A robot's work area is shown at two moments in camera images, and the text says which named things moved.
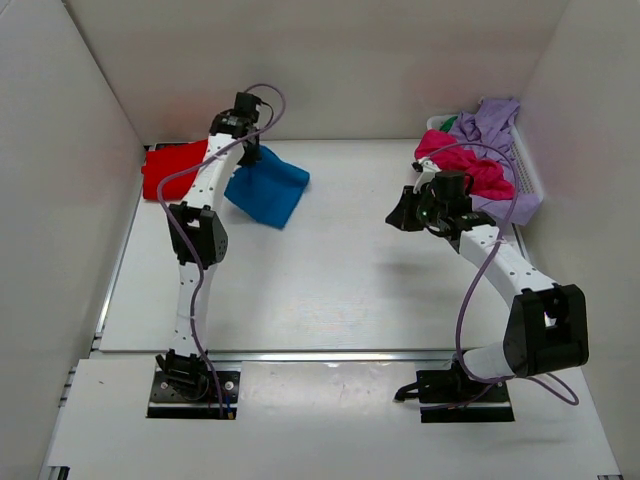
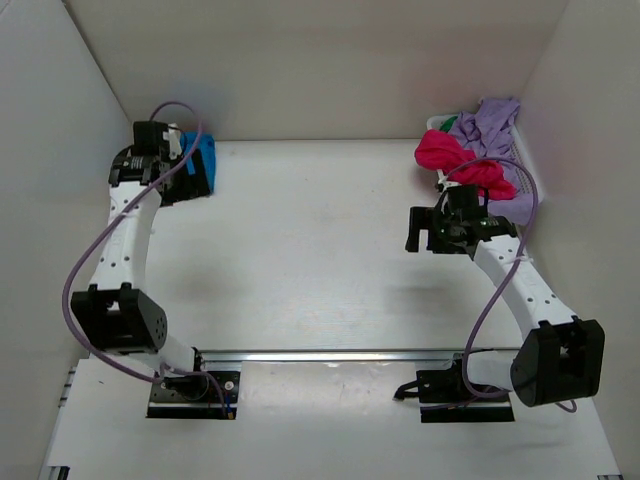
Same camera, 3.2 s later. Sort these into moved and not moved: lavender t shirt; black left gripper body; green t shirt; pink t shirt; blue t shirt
Moved: blue t shirt; black left gripper body
Not moved: pink t shirt; lavender t shirt; green t shirt
